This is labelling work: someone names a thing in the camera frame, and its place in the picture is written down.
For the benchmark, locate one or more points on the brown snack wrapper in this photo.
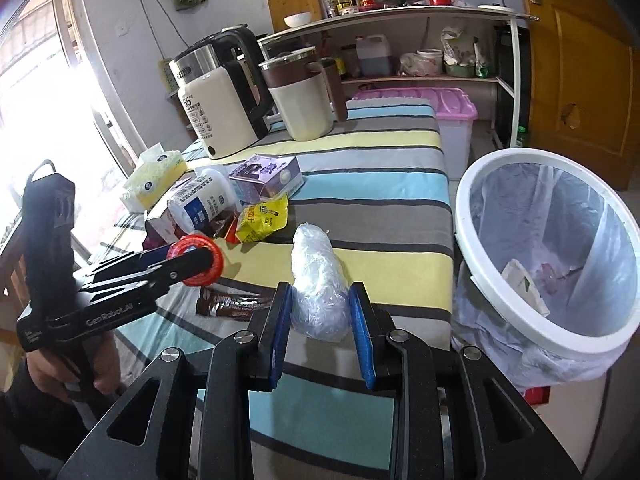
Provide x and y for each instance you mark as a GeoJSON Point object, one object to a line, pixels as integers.
{"type": "Point", "coordinates": [235, 305]}

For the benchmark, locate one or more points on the white plastic bags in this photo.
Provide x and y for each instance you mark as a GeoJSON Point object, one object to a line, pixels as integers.
{"type": "Point", "coordinates": [460, 50]}

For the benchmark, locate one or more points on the plastic jug with dark liquid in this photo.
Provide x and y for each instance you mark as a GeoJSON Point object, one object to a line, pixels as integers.
{"type": "Point", "coordinates": [372, 57]}

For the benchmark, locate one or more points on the wall power strip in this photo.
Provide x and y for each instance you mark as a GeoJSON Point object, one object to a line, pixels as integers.
{"type": "Point", "coordinates": [165, 75]}

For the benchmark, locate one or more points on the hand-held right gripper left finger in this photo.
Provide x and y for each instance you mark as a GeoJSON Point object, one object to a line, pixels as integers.
{"type": "Point", "coordinates": [280, 335]}

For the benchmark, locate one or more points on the white bowl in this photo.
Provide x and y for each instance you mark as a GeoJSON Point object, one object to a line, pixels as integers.
{"type": "Point", "coordinates": [298, 20]}

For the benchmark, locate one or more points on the white shelf unit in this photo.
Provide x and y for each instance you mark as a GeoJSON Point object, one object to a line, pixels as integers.
{"type": "Point", "coordinates": [400, 12]}

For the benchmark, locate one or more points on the dark red snack packet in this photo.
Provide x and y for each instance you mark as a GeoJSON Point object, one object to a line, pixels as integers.
{"type": "Point", "coordinates": [225, 225]}

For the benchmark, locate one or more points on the person's left hand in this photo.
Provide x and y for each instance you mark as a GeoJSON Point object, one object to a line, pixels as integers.
{"type": "Point", "coordinates": [45, 375]}

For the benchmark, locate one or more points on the cream electric kettle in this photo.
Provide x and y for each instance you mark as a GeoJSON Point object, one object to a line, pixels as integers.
{"type": "Point", "coordinates": [215, 110]}

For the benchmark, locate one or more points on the clear storage box pink lid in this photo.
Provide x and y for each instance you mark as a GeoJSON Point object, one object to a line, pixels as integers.
{"type": "Point", "coordinates": [425, 100]}

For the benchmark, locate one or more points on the yellow snack packet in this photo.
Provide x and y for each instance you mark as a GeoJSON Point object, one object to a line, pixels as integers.
{"type": "Point", "coordinates": [262, 217]}

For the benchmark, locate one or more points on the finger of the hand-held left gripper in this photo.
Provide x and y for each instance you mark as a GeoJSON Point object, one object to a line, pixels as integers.
{"type": "Point", "coordinates": [165, 275]}
{"type": "Point", "coordinates": [152, 255]}

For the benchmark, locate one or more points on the stainless steel electric kettle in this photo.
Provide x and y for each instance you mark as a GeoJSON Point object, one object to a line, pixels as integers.
{"type": "Point", "coordinates": [200, 57]}

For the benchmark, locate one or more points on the clear seasoning bottle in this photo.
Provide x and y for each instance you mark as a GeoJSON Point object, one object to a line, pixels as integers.
{"type": "Point", "coordinates": [328, 5]}

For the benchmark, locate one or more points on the white paper carton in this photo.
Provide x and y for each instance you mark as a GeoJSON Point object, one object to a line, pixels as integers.
{"type": "Point", "coordinates": [522, 285]}

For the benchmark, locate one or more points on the green plastic bottle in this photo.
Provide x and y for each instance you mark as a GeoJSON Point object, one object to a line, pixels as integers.
{"type": "Point", "coordinates": [523, 139]}

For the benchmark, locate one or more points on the purple printed box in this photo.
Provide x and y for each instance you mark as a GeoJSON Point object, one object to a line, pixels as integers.
{"type": "Point", "coordinates": [270, 175]}

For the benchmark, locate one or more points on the cream mug with brown band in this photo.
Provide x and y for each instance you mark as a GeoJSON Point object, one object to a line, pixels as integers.
{"type": "Point", "coordinates": [300, 105]}

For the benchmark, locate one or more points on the striped tablecloth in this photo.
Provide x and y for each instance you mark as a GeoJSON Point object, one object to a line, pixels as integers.
{"type": "Point", "coordinates": [370, 200]}

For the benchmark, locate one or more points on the clear plastic bag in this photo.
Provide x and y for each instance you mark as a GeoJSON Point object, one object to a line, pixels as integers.
{"type": "Point", "coordinates": [320, 290]}

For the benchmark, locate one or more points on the red jar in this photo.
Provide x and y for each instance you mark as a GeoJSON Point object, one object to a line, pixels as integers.
{"type": "Point", "coordinates": [367, 1]}

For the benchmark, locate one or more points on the yellow tissue pack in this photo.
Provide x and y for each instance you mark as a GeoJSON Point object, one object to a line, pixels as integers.
{"type": "Point", "coordinates": [150, 180]}

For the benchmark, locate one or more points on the red tape roll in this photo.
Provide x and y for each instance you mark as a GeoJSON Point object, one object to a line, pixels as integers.
{"type": "Point", "coordinates": [197, 246]}

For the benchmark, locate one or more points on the white bottle with blue label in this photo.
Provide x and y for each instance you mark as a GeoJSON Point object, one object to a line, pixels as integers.
{"type": "Point", "coordinates": [200, 200]}

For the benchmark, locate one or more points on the white jar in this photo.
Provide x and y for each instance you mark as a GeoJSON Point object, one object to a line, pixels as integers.
{"type": "Point", "coordinates": [430, 62]}

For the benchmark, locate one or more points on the white bin with plastic liner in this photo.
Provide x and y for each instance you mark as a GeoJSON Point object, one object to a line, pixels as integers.
{"type": "Point", "coordinates": [590, 340]}

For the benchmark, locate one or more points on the yellow wooden door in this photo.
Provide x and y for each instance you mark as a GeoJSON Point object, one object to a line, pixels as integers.
{"type": "Point", "coordinates": [575, 60]}

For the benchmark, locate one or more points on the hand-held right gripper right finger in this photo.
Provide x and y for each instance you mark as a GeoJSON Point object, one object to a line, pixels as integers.
{"type": "Point", "coordinates": [362, 335]}

